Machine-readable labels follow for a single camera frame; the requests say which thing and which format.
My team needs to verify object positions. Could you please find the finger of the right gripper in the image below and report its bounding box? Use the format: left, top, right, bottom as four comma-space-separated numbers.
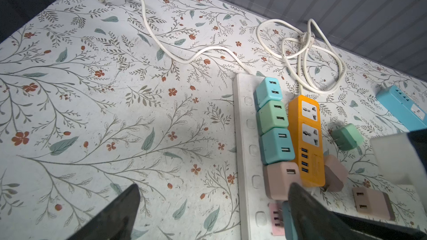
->
334, 212, 427, 240

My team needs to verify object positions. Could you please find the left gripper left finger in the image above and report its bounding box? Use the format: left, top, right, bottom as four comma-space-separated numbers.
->
69, 184, 141, 240

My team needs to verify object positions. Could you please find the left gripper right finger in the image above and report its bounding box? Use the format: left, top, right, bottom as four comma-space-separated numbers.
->
289, 182, 366, 240

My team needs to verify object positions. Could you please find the pink plug adapter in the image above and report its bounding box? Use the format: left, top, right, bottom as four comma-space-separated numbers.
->
352, 187, 396, 221
263, 162, 302, 201

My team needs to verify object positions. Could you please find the white multicolour power strip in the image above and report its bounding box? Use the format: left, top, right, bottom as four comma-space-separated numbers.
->
232, 73, 286, 240

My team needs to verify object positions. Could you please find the pink plug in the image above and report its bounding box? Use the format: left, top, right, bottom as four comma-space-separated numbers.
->
322, 154, 349, 192

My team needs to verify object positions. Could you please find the pink plug adapter front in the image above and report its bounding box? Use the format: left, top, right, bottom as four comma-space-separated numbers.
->
263, 162, 302, 201

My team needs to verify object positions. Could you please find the teal plug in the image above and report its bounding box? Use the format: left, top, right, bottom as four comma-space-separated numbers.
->
259, 128, 296, 165

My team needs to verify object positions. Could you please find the orange power strip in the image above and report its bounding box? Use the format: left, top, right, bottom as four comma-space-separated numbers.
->
288, 95, 325, 187

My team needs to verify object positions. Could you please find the green plug adapter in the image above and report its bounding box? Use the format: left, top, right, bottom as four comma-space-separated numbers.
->
331, 123, 364, 151
256, 100, 289, 136

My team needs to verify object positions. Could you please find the blue power strip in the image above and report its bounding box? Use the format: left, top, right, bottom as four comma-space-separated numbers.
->
376, 85, 427, 131

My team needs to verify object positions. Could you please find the teal plug adapter front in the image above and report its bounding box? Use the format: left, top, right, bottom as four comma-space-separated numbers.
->
254, 77, 283, 111

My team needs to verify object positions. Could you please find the teal plug adapter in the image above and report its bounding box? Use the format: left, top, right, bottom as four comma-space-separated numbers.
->
254, 77, 283, 111
281, 201, 298, 240

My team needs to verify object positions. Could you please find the floral table mat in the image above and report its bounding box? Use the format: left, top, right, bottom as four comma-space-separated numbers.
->
0, 0, 427, 240

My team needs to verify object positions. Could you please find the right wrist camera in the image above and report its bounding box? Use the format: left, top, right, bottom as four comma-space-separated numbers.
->
370, 129, 427, 207

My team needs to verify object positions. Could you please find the orange strip white cable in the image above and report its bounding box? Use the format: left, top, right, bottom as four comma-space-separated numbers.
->
256, 18, 348, 96

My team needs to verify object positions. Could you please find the white power strip cable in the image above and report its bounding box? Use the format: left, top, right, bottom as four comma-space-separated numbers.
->
97, 0, 254, 76

